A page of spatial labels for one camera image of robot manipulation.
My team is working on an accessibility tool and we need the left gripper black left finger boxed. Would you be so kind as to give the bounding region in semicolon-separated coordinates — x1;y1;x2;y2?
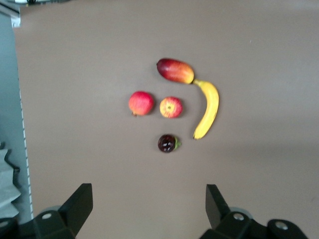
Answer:
33;183;93;239

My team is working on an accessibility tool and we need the brown table cover mat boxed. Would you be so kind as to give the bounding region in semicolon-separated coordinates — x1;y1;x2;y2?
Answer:
12;0;319;239

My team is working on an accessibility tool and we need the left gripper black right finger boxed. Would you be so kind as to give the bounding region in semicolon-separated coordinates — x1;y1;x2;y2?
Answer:
201;184;255;239

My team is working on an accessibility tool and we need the yellow banana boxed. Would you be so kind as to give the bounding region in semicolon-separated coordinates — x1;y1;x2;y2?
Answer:
192;79;220;140

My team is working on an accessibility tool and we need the aluminium frame profile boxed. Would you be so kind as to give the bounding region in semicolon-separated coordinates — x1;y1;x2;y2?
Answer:
0;4;21;28

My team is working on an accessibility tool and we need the dark purple mangosteen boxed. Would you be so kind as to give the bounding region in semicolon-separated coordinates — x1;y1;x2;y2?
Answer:
157;134;182;153

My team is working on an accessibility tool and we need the red yellow apple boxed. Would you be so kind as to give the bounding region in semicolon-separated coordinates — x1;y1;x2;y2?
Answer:
159;96;183;119

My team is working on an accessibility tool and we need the grey crumpled cloth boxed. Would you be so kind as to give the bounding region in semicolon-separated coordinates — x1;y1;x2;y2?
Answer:
0;141;22;220

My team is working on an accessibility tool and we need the red orange mango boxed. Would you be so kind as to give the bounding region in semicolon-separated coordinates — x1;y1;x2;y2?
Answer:
156;58;195;84

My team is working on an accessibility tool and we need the red pomegranate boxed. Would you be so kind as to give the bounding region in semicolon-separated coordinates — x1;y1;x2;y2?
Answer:
128;91;155;118

